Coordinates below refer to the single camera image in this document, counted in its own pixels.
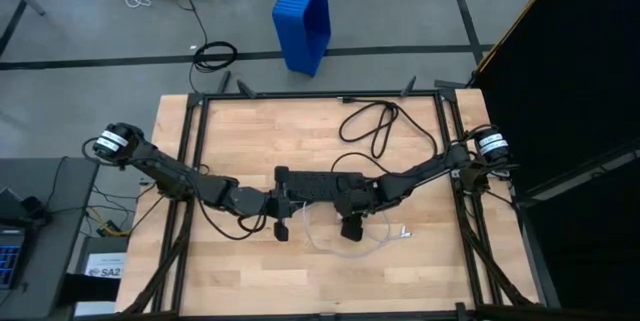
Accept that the dark grey desk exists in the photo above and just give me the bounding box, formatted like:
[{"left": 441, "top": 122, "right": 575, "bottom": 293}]
[{"left": 0, "top": 156, "right": 99, "bottom": 321}]

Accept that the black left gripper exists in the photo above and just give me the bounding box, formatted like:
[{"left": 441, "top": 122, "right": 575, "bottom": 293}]
[{"left": 265, "top": 165, "right": 296, "bottom": 243}]

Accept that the laptop with lit keyboard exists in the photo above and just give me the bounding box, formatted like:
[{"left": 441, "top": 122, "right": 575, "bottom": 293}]
[{"left": 0, "top": 225, "right": 27, "bottom": 291}]

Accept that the black curtain panel yellow edge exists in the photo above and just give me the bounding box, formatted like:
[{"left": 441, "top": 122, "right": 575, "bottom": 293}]
[{"left": 472, "top": 0, "right": 640, "bottom": 315}]

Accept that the black aluminium table frame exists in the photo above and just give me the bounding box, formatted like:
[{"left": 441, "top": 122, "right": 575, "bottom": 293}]
[{"left": 122, "top": 75, "right": 551, "bottom": 321}]

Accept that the white printed paper sign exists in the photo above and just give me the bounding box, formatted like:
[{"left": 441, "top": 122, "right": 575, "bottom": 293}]
[{"left": 84, "top": 252, "right": 129, "bottom": 280}]

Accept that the black power strip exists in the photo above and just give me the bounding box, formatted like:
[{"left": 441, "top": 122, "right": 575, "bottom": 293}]
[{"left": 279, "top": 169, "right": 369, "bottom": 203}]

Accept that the blue plastic bin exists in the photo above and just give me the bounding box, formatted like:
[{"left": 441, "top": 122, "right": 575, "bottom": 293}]
[{"left": 271, "top": 0, "right": 332, "bottom": 77}]

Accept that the black power strip cable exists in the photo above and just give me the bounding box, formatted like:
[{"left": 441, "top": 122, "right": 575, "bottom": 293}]
[{"left": 329, "top": 95, "right": 440, "bottom": 175}]

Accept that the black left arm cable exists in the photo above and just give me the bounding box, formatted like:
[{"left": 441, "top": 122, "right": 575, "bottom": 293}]
[{"left": 197, "top": 195, "right": 269, "bottom": 241}]

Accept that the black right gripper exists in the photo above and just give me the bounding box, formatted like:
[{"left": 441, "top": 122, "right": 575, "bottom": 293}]
[{"left": 333, "top": 172, "right": 382, "bottom": 242}]

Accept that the coiled black cable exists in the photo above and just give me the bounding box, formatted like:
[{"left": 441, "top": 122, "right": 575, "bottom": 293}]
[{"left": 188, "top": 40, "right": 239, "bottom": 93}]

